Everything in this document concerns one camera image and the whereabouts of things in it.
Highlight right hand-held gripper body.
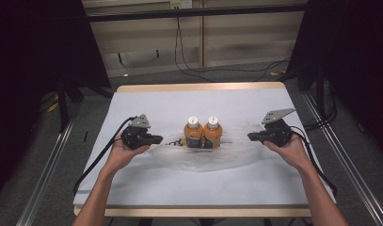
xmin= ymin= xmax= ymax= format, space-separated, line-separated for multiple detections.
xmin=261 ymin=107 xmax=297 ymax=148

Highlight person's right hand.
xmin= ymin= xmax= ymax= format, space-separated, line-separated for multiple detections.
xmin=263 ymin=134 xmax=308 ymax=172

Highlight white wall socket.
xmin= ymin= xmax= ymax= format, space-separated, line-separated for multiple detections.
xmin=169 ymin=0 xmax=193 ymax=9

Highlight wooden table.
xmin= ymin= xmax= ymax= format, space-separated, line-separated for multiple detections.
xmin=72 ymin=82 xmax=313 ymax=218

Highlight black floor cables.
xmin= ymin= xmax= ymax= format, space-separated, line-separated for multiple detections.
xmin=303 ymin=81 xmax=339 ymax=131

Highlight clear plastic bag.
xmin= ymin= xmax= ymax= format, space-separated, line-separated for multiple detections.
xmin=146 ymin=122 xmax=269 ymax=173

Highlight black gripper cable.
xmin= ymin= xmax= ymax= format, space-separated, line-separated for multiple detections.
xmin=288 ymin=125 xmax=339 ymax=198
xmin=72 ymin=116 xmax=138 ymax=197

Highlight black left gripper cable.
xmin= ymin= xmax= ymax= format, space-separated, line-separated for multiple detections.
xmin=72 ymin=116 xmax=138 ymax=197

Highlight person's left hand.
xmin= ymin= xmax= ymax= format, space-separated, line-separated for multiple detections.
xmin=103 ymin=130 xmax=152 ymax=173

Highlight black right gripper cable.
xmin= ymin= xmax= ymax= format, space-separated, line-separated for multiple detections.
xmin=288 ymin=125 xmax=339 ymax=198

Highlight black stand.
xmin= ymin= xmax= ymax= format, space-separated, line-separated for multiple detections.
xmin=56 ymin=79 xmax=72 ymax=134

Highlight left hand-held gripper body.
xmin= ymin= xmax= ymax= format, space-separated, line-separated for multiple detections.
xmin=120 ymin=113 xmax=153 ymax=151

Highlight black horizontal bar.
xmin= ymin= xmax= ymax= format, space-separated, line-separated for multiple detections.
xmin=87 ymin=4 xmax=308 ymax=23

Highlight metal floor rail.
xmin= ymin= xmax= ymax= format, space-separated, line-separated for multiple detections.
xmin=15 ymin=114 xmax=79 ymax=226
xmin=301 ymin=89 xmax=383 ymax=226

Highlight dark curtain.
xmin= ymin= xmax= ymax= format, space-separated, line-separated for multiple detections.
xmin=285 ymin=0 xmax=383 ymax=152
xmin=0 ymin=0 xmax=112 ymax=202

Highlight orange juice bottle white cap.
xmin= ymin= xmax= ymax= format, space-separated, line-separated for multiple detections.
xmin=183 ymin=116 xmax=204 ymax=150
xmin=202 ymin=116 xmax=224 ymax=150

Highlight white table cover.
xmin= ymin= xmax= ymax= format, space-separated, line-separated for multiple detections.
xmin=72 ymin=88 xmax=336 ymax=207

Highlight black wall cable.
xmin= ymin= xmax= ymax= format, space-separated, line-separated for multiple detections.
xmin=178 ymin=17 xmax=292 ymax=83
xmin=174 ymin=17 xmax=215 ymax=84

